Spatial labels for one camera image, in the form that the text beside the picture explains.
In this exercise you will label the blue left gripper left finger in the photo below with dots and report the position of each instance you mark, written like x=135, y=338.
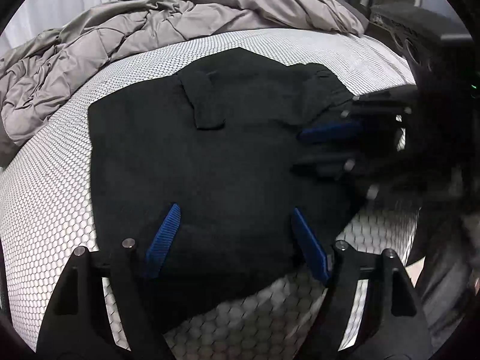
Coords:
x=158, y=249

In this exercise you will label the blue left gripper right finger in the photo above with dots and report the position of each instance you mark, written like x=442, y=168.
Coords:
x=314, y=254

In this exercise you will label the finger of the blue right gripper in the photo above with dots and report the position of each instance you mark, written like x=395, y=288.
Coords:
x=329, y=132

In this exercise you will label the black pants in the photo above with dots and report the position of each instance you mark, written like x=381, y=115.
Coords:
x=219, y=139

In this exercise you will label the white honeycomb mesh mattress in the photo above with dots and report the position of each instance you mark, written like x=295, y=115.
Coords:
x=46, y=210

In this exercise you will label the grey crumpled duvet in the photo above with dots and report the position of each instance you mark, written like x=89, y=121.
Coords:
x=40, y=76

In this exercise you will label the white curtain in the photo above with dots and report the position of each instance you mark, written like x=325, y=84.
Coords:
x=35, y=16

